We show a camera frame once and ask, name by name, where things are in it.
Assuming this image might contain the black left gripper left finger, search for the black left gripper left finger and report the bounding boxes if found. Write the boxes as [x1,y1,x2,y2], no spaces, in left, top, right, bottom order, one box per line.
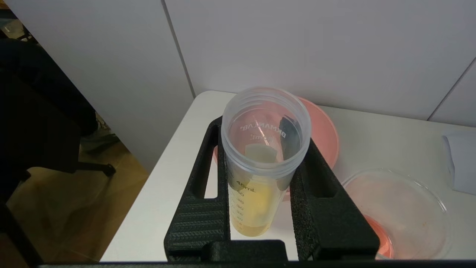
[164,116,232,262]

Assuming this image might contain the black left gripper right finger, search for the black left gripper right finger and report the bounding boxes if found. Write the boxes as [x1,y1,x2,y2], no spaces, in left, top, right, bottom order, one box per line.
[280,116,380,262]

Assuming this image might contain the test tube with yellow pigment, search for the test tube with yellow pigment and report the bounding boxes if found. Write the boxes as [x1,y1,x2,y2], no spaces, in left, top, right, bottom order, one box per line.
[221,86,312,237]

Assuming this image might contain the clear glass beaker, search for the clear glass beaker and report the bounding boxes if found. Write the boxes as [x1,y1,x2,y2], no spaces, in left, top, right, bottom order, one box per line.
[341,168,451,260]

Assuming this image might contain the pink plastic bowl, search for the pink plastic bowl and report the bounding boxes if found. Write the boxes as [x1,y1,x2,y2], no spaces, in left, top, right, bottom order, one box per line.
[213,96,340,202]

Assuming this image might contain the white paper sheet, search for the white paper sheet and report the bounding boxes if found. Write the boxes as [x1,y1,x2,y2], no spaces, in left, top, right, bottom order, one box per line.
[441,133,476,195]

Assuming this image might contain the dark background furniture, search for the dark background furniture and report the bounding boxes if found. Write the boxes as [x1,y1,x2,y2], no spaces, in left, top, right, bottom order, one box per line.
[0,7,116,268]

